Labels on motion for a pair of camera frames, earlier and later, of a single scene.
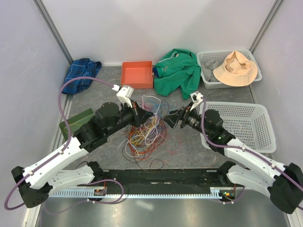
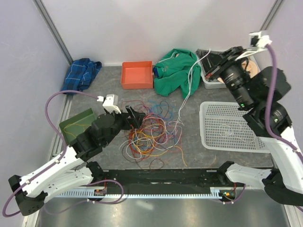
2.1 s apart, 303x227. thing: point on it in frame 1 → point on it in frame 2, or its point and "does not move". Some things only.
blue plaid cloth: [81, 67] does not move
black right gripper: [172, 120] → [224, 61]
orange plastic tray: [137, 74] does not move
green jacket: [178, 68] does not move
